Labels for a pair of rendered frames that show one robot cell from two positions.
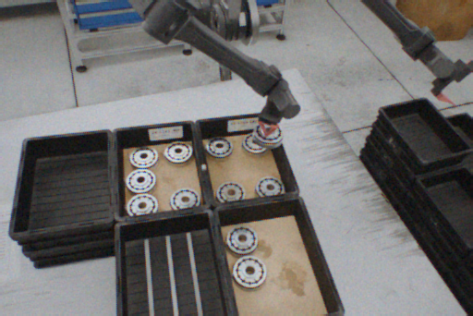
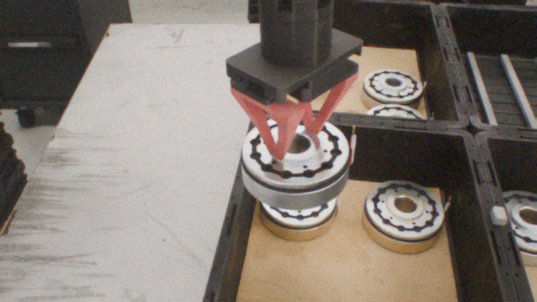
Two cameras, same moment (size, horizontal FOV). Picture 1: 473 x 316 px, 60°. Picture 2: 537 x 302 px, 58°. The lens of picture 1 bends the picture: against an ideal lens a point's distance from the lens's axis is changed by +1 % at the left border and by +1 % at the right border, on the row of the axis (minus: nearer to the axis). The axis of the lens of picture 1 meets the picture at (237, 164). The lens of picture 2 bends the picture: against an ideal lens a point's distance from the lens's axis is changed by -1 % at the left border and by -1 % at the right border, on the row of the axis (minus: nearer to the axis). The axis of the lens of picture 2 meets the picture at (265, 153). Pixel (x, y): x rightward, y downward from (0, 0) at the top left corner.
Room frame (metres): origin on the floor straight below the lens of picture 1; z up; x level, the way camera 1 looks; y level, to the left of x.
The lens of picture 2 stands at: (1.28, 0.02, 1.35)
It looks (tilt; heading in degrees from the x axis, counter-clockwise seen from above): 42 degrees down; 204
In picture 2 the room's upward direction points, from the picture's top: straight up
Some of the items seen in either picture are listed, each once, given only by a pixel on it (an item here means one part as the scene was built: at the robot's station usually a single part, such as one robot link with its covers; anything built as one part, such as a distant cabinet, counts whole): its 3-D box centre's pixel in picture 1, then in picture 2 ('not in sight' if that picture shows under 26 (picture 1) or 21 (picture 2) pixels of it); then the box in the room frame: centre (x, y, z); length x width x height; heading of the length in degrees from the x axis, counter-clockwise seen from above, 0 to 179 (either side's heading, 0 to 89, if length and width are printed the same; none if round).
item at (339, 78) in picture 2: (270, 123); (303, 98); (0.94, -0.09, 1.09); 0.07 x 0.07 x 0.09; 69
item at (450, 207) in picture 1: (451, 222); not in sight; (1.13, -1.08, 0.31); 0.40 x 0.30 x 0.34; 23
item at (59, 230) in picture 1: (66, 179); not in sight; (0.77, 0.56, 0.92); 0.40 x 0.30 x 0.02; 16
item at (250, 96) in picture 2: not in sight; (286, 109); (0.96, -0.10, 1.09); 0.07 x 0.07 x 0.09; 69
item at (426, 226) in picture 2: (231, 193); (404, 208); (0.81, 0.01, 0.86); 0.10 x 0.10 x 0.01
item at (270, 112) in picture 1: (274, 104); (295, 28); (0.95, -0.10, 1.16); 0.10 x 0.07 x 0.07; 159
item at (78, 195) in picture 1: (70, 188); not in sight; (0.77, 0.56, 0.87); 0.40 x 0.30 x 0.11; 16
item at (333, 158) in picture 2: (268, 131); (294, 149); (0.95, -0.09, 1.04); 0.10 x 0.10 x 0.01
